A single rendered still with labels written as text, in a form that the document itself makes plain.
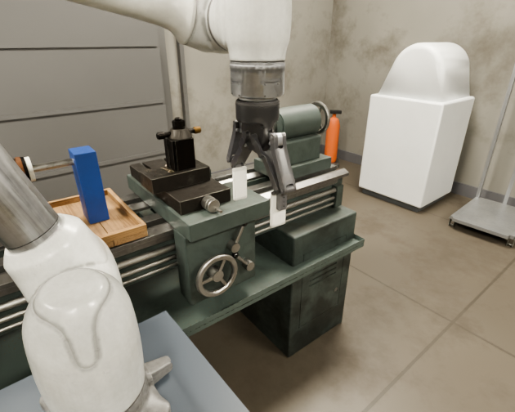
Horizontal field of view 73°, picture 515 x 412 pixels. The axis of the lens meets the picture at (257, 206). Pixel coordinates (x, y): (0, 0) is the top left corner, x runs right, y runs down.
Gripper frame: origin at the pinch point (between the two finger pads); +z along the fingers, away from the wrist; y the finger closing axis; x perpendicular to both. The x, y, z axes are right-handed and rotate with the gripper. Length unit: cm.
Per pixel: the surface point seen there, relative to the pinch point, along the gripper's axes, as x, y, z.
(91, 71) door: 13, -255, -7
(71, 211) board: -29, -70, 23
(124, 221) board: -16, -53, 23
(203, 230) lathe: 2.1, -33.1, 22.1
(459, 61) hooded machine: 265, -118, -12
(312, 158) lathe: 68, -62, 19
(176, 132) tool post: 4, -53, -3
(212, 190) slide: 10.0, -42.4, 14.4
